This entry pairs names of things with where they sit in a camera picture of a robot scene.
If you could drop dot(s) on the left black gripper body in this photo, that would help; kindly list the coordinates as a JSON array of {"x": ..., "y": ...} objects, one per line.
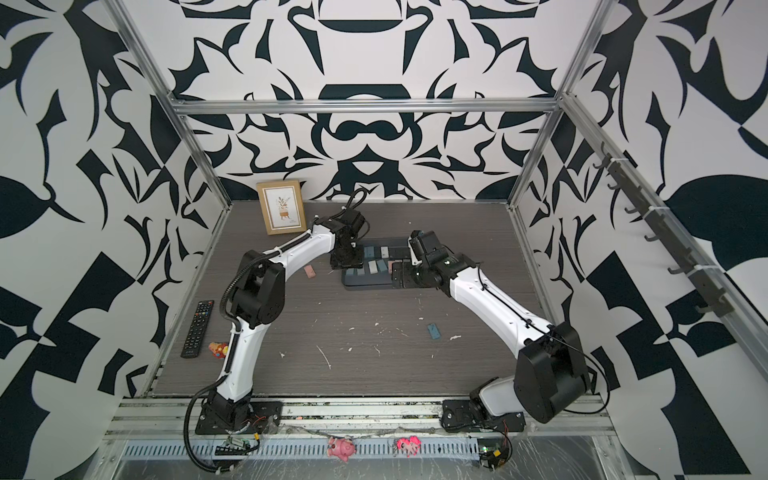
[{"x": 353, "y": 258}]

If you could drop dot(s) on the wall hook rail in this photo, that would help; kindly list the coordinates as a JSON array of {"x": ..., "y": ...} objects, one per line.
[{"x": 646, "y": 206}]

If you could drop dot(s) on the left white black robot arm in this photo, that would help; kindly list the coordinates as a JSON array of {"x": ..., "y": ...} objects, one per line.
[{"x": 256, "y": 297}]

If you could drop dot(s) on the small red yellow toy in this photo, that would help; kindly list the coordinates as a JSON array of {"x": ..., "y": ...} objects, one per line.
[{"x": 219, "y": 349}]

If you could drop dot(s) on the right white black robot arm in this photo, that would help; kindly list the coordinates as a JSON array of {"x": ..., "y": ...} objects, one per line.
[{"x": 550, "y": 368}]

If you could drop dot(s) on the dark grey storage box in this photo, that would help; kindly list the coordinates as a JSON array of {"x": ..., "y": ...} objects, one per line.
[{"x": 379, "y": 257}]

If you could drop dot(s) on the pink clip toy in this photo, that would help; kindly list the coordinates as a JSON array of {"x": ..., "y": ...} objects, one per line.
[{"x": 408, "y": 446}]

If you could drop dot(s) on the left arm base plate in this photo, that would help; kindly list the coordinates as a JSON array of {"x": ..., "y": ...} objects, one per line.
[{"x": 260, "y": 417}]

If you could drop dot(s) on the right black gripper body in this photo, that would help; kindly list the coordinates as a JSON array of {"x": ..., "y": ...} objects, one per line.
[{"x": 411, "y": 274}]

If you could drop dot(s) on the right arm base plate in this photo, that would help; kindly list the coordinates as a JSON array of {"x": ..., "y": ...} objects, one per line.
[{"x": 471, "y": 416}]

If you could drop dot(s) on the pink pig toy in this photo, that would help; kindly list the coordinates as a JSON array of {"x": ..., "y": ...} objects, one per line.
[{"x": 340, "y": 448}]

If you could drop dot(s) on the black remote control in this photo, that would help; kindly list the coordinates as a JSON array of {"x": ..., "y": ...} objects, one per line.
[{"x": 193, "y": 341}]

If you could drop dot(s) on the pink eraser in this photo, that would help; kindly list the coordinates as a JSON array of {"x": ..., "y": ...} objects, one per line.
[{"x": 309, "y": 271}]

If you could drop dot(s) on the wooden picture frame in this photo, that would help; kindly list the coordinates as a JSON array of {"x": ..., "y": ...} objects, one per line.
[{"x": 282, "y": 207}]

